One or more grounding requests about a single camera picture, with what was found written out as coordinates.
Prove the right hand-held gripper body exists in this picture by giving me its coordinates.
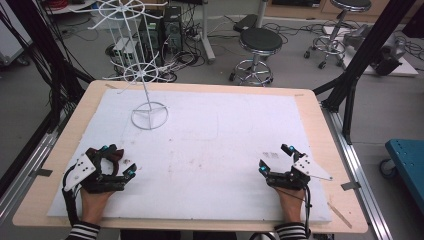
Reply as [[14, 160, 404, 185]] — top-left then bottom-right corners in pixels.
[[265, 153, 334, 192]]

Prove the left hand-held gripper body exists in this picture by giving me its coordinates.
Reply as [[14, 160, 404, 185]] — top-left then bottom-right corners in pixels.
[[63, 147, 126, 195]]

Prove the dark brown hair band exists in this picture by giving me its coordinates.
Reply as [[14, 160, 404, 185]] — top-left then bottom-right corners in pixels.
[[99, 149, 126, 178]]

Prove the person's right hand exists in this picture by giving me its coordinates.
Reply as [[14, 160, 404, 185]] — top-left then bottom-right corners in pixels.
[[273, 186, 307, 224]]

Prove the person's left hand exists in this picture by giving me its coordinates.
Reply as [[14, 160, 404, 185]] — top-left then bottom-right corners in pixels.
[[79, 187, 115, 225]]

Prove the grey tape strip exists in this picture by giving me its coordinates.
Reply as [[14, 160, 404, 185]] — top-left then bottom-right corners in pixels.
[[27, 167, 54, 178], [340, 181, 362, 192]]

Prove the white foam mat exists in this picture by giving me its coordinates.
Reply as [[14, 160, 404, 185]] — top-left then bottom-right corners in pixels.
[[46, 87, 334, 224]]

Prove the thin wooden stick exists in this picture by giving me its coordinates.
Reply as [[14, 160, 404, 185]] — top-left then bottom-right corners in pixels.
[[326, 201, 353, 230]]

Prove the black round stool chrome base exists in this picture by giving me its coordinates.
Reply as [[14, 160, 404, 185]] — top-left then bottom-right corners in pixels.
[[228, 27, 284, 88]]

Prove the blue cart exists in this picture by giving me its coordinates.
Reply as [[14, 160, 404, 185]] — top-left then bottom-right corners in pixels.
[[379, 138, 424, 215]]

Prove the tall black stool with castors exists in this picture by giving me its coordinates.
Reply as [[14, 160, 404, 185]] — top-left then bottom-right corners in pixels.
[[302, 0, 373, 70]]

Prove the black computer tower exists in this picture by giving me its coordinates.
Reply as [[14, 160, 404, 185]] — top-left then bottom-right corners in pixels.
[[137, 5, 185, 68]]

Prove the black flat case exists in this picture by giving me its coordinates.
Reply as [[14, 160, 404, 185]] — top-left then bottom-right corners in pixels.
[[232, 13, 259, 33]]

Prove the grey machine on white board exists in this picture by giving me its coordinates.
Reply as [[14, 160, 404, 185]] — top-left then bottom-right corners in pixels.
[[341, 23, 420, 78]]

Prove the white table leg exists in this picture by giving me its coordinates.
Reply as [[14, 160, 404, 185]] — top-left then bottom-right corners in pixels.
[[198, 0, 217, 65]]

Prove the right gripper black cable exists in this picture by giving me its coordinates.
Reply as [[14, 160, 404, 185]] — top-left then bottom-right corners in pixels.
[[274, 185, 314, 239]]

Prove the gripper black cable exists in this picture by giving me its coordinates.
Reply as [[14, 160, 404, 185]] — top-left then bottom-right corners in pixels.
[[61, 165, 82, 228], [274, 185, 314, 239]]

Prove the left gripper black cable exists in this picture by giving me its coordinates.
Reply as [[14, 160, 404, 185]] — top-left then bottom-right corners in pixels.
[[61, 165, 82, 228]]

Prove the aluminium rail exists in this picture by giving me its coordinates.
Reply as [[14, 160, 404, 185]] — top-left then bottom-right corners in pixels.
[[320, 105, 395, 240], [0, 109, 73, 228]]

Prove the white wire display rack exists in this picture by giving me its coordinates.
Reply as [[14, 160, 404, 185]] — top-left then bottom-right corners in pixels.
[[69, 0, 172, 131]]

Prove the black metal frame post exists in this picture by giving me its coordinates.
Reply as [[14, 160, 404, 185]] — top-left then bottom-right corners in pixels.
[[0, 0, 96, 135], [312, 0, 418, 146]]

